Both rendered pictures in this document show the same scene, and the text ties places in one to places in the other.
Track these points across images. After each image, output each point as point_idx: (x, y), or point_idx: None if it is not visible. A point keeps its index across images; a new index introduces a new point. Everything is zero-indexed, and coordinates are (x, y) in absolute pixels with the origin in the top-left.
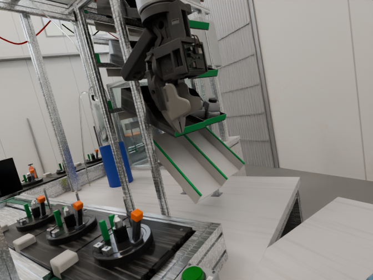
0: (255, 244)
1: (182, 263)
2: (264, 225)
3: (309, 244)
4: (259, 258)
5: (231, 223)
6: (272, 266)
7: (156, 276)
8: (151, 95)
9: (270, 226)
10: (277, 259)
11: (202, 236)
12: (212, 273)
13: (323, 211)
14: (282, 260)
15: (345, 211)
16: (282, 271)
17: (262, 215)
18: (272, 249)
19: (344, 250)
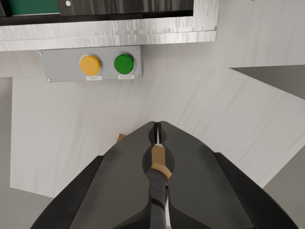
0: (231, 54)
1: (135, 39)
2: (271, 52)
3: (239, 100)
4: (211, 66)
5: (276, 4)
6: (203, 80)
7: (108, 24)
8: (49, 205)
9: (269, 58)
10: (214, 81)
11: (182, 33)
12: (137, 76)
13: (299, 104)
14: (213, 85)
15: (297, 120)
16: (199, 88)
17: (296, 41)
18: (226, 73)
19: (234, 122)
